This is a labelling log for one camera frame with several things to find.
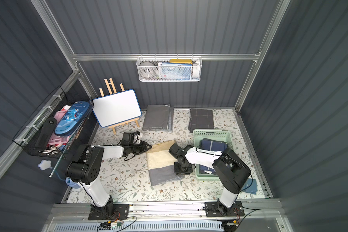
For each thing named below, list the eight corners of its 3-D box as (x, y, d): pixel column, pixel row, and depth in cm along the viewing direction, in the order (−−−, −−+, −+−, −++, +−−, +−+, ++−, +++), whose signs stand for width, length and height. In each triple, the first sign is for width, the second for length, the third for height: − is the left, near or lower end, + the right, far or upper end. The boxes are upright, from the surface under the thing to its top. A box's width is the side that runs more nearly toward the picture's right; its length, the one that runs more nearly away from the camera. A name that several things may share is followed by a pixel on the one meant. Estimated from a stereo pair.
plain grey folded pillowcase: (142, 131, 109) (141, 128, 107) (147, 107, 126) (146, 104, 124) (173, 131, 109) (173, 128, 107) (173, 107, 126) (173, 104, 123)
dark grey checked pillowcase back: (188, 132, 108) (188, 130, 106) (187, 110, 123) (187, 108, 121) (216, 132, 108) (216, 130, 106) (211, 110, 123) (212, 108, 121)
